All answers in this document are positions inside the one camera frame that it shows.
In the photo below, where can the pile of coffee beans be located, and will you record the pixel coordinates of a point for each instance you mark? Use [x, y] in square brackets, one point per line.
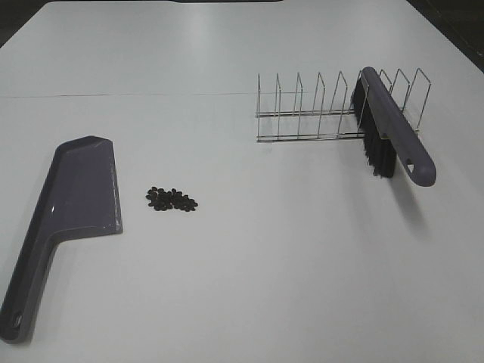
[162, 200]

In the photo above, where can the purple plastic dustpan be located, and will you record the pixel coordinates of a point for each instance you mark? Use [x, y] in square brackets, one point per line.
[79, 199]

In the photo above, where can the chrome wire dish rack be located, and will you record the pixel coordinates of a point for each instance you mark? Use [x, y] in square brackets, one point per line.
[324, 109]

